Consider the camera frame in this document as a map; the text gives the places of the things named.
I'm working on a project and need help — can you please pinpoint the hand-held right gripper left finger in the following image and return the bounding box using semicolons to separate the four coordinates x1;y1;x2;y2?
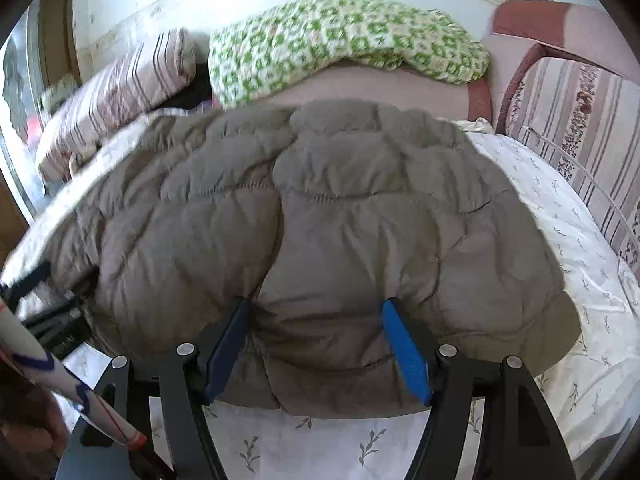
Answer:
55;297;253;480

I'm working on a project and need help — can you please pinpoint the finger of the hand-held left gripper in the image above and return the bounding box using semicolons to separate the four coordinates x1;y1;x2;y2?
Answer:
0;261;53;303

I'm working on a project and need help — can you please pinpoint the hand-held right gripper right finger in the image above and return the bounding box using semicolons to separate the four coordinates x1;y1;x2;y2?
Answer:
381;297;571;480

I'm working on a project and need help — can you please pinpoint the grey hooded puffer jacket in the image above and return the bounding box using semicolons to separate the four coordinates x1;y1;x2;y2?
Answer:
30;100;583;418

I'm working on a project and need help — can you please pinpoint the white blue-patterned sleeve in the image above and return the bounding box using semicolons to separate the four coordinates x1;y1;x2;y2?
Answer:
0;300;148;451

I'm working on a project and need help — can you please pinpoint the white leaf-print quilt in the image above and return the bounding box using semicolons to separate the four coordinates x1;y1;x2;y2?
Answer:
0;110;640;480

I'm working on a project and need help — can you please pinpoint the pale floral cloth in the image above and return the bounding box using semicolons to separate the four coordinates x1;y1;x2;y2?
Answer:
40;74;78;111

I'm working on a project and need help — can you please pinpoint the striped floral pillow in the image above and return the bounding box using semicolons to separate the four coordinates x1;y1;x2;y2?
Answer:
502;57;640;281
35;27;198;183

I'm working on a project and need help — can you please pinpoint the green checkered pillow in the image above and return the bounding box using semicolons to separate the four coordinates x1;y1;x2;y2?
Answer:
207;0;491;111

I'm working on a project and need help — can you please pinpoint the pink padded headboard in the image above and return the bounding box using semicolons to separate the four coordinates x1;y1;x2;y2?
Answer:
482;0;640;126

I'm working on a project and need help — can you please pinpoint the wooden window frame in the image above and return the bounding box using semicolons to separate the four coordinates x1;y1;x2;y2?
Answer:
37;0;81;86

